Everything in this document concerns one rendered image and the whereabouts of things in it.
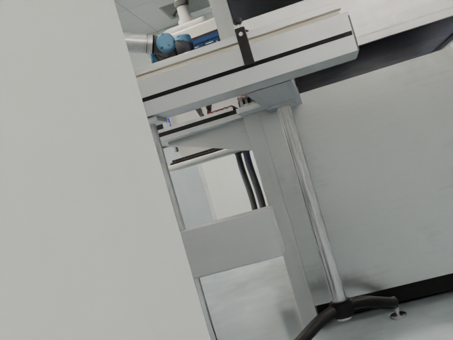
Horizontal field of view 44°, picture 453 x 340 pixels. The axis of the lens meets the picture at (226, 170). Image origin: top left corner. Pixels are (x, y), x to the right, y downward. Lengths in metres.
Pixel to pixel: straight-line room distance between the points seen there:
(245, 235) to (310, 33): 0.50
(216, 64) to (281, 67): 0.16
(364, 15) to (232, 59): 0.94
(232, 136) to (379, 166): 0.59
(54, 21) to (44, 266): 0.29
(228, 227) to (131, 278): 0.75
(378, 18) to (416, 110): 0.37
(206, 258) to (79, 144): 0.83
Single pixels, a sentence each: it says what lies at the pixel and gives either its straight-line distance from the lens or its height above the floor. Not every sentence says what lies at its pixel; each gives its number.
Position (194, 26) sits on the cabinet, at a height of 1.54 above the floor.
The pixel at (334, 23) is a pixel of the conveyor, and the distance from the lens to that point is 1.34.
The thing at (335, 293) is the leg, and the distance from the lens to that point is 1.97.
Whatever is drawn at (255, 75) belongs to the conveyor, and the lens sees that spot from 1.33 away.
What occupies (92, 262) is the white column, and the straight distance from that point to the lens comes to 0.55.
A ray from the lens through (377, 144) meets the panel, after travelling 2.14.
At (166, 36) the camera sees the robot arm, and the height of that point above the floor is 1.25.
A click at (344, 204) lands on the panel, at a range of 2.14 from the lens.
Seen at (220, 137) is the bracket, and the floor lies 0.81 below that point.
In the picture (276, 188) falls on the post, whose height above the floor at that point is 0.56.
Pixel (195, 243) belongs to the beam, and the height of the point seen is 0.51.
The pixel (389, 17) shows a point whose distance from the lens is 2.20.
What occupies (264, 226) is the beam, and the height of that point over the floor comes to 0.51.
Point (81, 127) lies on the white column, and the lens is 0.62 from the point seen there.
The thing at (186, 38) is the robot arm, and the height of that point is 1.27.
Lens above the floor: 0.64
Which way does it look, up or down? 1 degrees up
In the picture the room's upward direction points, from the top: 16 degrees counter-clockwise
